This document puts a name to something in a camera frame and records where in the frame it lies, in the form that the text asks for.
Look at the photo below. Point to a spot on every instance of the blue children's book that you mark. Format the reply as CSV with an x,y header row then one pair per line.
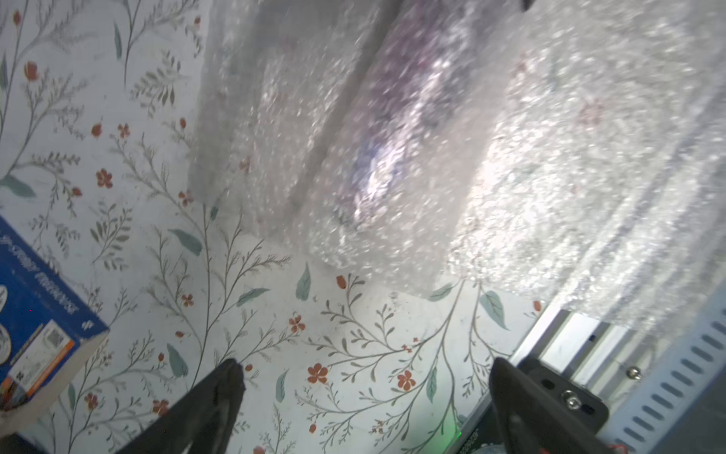
x,y
47,333

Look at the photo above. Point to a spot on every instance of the purple bottle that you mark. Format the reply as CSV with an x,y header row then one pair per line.
x,y
417,81

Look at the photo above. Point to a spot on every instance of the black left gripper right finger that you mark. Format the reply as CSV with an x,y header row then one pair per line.
x,y
531,421

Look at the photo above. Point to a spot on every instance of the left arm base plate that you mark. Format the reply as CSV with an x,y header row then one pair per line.
x,y
480,433

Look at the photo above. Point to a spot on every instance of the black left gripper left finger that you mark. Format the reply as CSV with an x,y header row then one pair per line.
x,y
202,421

